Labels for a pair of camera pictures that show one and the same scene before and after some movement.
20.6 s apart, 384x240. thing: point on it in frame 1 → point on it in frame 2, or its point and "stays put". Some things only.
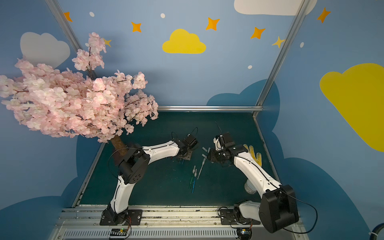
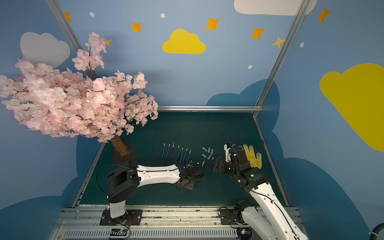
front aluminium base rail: x=183 y=223 stays put
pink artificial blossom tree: x=74 y=101 stays put
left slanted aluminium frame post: x=63 y=22 stays put
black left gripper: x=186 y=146 → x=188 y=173
